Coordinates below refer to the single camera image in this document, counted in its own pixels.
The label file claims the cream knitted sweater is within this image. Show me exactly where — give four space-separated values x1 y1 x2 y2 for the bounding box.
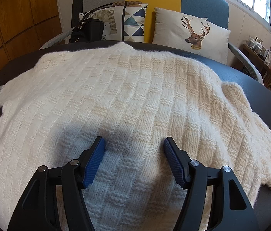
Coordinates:
0 42 271 230

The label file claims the black handbag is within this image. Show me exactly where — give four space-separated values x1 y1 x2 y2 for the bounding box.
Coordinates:
69 18 104 43

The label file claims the wooden side table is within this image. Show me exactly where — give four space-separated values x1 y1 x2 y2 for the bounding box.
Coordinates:
240 43 271 88

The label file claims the geometric triangle print cushion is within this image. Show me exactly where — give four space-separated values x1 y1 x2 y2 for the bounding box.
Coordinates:
79 1 148 42

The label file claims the deer print cushion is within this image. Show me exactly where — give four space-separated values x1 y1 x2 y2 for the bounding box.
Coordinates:
153 7 231 64

